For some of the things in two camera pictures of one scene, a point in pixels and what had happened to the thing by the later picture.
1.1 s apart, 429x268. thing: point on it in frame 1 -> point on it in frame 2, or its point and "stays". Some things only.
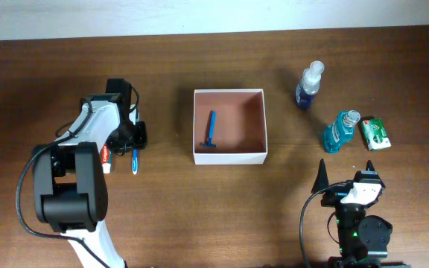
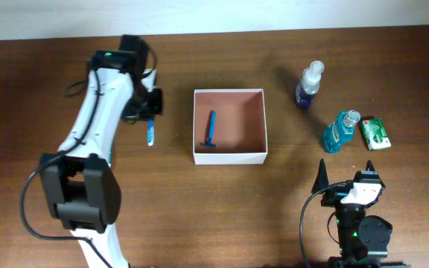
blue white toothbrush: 135,161 -> 150,132
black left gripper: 141,141 -> 156,108
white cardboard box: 240,126 stays
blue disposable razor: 211,124 stays
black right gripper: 334,194 stays
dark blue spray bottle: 310,80 stays
